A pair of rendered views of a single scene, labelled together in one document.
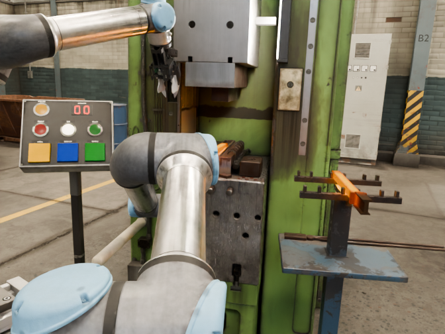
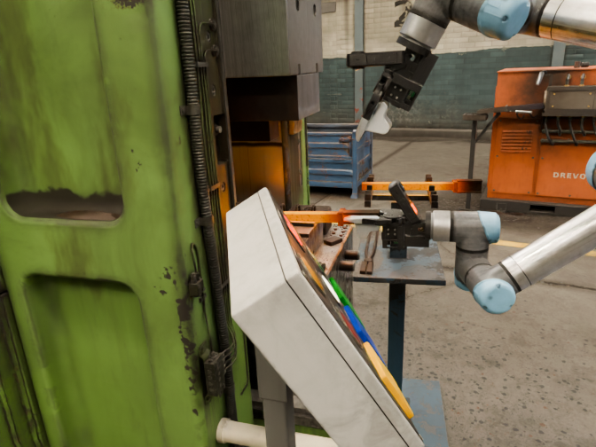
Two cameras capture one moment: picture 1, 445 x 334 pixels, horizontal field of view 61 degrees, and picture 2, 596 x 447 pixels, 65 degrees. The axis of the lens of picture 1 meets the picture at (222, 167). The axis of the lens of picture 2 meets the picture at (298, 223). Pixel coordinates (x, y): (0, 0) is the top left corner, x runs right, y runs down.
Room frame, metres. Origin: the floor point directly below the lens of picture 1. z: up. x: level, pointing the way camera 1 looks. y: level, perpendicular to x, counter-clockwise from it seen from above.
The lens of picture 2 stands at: (1.46, 1.19, 1.39)
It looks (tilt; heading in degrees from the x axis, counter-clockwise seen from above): 19 degrees down; 276
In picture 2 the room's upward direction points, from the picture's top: 3 degrees counter-clockwise
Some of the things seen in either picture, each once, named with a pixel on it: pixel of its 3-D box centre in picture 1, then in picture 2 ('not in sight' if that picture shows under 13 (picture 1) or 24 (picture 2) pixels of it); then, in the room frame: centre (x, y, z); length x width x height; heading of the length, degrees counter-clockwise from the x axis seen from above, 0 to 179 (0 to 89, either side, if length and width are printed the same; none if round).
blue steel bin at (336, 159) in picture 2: not in sight; (316, 156); (1.83, -4.17, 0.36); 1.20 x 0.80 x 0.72; 164
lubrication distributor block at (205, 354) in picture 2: not in sight; (215, 371); (1.73, 0.41, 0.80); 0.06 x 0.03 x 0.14; 80
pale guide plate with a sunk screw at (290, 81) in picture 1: (289, 89); (294, 104); (1.62, -0.27, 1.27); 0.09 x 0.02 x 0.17; 80
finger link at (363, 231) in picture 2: not in sight; (362, 227); (1.43, 0.08, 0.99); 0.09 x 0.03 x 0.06; 173
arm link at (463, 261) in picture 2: not in sight; (473, 268); (1.16, 0.13, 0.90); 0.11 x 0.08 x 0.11; 94
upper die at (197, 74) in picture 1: (219, 75); (227, 97); (1.75, 0.03, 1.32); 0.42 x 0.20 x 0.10; 170
